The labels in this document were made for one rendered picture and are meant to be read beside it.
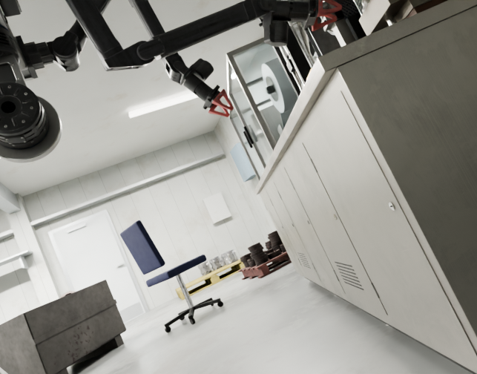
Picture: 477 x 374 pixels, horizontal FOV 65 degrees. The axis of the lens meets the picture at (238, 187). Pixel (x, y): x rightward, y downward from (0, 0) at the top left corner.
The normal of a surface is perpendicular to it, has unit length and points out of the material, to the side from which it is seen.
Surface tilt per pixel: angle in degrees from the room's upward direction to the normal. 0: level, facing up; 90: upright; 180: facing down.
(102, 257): 90
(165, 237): 90
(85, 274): 90
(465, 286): 90
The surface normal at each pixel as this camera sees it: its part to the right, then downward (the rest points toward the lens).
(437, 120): 0.01, -0.13
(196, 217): 0.27, -0.24
